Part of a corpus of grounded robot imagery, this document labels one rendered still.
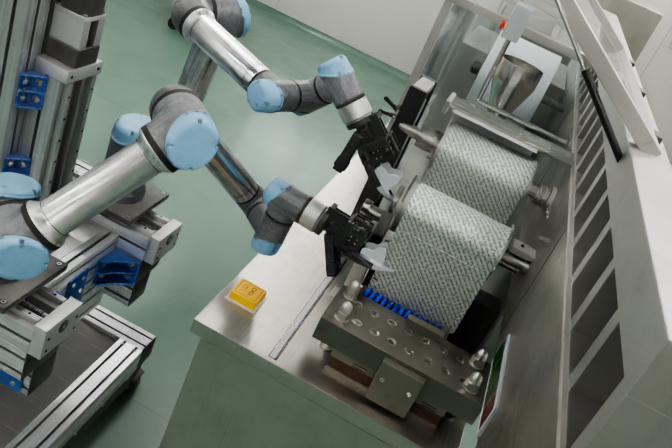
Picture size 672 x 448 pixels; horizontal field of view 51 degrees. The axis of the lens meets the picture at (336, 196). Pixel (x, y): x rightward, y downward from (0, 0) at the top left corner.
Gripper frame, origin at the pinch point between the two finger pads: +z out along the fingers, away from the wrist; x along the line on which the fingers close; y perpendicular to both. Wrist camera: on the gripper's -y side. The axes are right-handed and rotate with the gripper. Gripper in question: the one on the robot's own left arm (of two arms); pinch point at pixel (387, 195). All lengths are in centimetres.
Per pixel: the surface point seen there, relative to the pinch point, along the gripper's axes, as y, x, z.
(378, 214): -4.5, 0.3, 3.6
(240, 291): -37.5, -19.7, 4.2
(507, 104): 24, 65, 2
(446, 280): 7.1, -8.2, 22.2
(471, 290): 11.6, -8.3, 26.4
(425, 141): 8.3, 20.0, -5.3
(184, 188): -167, 159, -8
